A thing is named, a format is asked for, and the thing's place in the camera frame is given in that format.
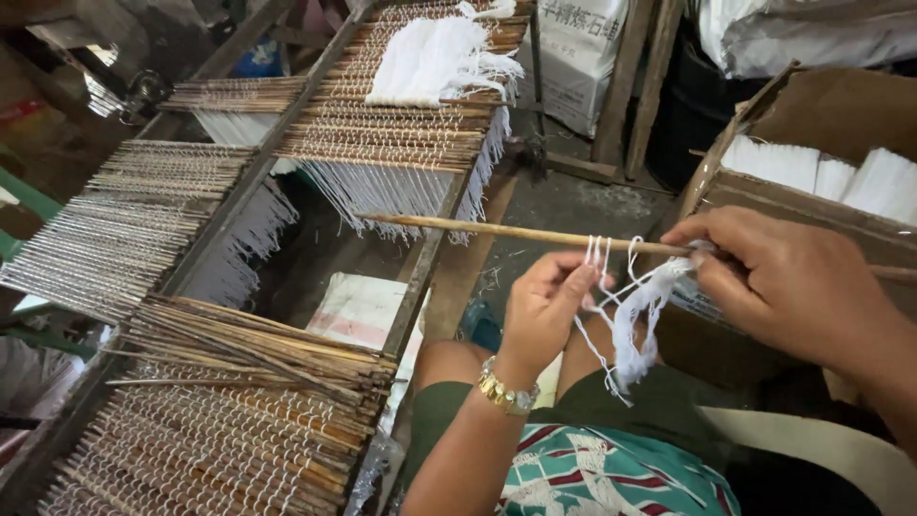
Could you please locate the white sack with red stripe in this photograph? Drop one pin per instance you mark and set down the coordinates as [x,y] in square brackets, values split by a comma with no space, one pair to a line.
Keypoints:
[358,315]

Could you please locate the green metal frame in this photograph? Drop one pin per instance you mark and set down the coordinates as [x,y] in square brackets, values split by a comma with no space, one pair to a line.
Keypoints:
[28,208]

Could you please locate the heap of white cut wicks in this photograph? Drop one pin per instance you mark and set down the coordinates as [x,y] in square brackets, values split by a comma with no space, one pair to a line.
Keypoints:
[437,57]

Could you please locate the long wooden stick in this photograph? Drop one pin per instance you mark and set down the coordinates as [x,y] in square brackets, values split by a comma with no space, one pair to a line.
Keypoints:
[501,231]

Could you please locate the brown cardboard box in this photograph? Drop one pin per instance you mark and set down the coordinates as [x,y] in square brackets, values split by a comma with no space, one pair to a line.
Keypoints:
[809,115]

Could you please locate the black bin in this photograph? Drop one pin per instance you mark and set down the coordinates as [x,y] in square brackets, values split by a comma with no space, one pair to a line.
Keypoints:
[695,107]

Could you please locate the person's right hand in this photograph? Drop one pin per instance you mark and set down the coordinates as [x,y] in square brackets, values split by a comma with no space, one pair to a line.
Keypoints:
[795,287]

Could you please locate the person's leg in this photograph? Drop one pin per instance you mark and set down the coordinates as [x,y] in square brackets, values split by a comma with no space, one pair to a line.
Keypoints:
[448,362]
[580,358]

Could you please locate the rows of sticks with wicks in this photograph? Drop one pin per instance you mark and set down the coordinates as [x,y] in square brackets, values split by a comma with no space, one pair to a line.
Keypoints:
[193,459]
[229,97]
[387,136]
[122,222]

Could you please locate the person's left hand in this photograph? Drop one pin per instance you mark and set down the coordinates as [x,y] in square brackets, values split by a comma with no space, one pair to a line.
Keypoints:
[534,308]

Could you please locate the leaning wooden planks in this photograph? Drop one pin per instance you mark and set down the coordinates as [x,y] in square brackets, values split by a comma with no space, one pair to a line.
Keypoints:
[630,86]

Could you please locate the teal patterned shirt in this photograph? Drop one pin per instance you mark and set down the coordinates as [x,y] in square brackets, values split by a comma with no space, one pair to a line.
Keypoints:
[594,476]

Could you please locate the blue slipper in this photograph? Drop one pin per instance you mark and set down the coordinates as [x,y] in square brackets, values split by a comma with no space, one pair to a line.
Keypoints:
[478,326]

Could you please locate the white plastic bag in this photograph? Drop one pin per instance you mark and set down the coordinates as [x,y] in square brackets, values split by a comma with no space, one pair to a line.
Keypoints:
[802,32]

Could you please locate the beige plastic chair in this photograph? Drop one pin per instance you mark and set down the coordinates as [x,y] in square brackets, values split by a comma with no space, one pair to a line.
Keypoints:
[838,451]

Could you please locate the person's right fingers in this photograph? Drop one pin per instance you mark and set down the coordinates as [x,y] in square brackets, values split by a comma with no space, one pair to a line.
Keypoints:
[709,229]

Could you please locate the pile of bare wooden sticks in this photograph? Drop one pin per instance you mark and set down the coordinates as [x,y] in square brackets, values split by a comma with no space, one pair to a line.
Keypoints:
[272,351]

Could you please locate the person's left leg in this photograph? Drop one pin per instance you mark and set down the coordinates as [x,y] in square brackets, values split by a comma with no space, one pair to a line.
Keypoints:
[448,362]

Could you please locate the clear plastic sheet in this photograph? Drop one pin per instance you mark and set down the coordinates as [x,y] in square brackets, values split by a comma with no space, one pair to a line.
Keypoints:
[372,473]

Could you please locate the white printed sack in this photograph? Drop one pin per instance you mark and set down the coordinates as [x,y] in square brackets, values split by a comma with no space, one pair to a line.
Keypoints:
[577,57]

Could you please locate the person's right leg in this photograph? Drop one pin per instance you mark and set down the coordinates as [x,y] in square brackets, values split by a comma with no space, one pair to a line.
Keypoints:
[580,358]

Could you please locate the blue container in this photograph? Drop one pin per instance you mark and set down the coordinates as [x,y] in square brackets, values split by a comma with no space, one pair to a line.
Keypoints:
[256,59]

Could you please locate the shiny metal vessel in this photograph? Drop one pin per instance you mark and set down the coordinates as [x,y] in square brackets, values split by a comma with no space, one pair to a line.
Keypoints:
[140,89]

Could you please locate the flat wooden plank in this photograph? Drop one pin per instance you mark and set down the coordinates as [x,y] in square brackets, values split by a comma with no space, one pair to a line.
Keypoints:
[469,251]

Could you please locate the batch of white candles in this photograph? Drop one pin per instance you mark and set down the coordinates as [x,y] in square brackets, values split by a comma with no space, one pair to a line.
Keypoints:
[824,175]

